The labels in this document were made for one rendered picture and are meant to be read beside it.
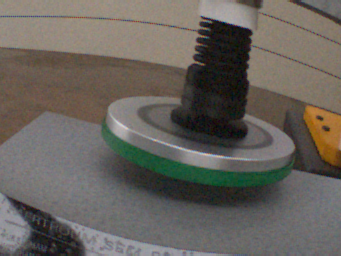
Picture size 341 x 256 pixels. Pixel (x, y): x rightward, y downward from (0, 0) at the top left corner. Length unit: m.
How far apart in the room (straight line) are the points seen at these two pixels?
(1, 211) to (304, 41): 6.35
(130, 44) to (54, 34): 1.09
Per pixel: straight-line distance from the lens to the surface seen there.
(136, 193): 0.57
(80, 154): 0.65
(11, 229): 0.48
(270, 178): 0.57
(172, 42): 6.66
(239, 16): 0.59
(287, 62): 6.70
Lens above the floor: 1.03
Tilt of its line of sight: 15 degrees down
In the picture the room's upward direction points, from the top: 11 degrees clockwise
